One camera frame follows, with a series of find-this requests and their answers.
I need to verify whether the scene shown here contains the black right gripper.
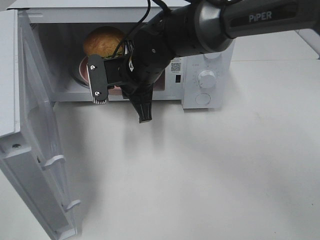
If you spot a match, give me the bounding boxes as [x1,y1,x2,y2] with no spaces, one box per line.
[117,54,168,124]

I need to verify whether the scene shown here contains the round white door button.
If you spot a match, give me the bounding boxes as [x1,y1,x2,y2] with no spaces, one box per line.
[195,93,211,106]

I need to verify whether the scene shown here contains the burger with lettuce and tomato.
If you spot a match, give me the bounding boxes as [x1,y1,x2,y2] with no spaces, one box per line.
[82,26,125,58]

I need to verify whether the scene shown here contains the pink round plate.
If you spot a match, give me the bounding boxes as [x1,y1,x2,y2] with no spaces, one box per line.
[77,56,165,96]

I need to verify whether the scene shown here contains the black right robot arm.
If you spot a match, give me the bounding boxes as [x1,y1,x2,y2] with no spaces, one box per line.
[121,0,320,123]

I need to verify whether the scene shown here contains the upper white power knob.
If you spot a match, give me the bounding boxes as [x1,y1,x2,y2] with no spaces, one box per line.
[203,52,222,61]

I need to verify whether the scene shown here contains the white microwave oven body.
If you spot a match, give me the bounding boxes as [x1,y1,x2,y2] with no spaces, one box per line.
[10,0,234,109]

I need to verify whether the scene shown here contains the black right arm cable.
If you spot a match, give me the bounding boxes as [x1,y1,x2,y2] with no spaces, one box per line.
[112,0,173,58]

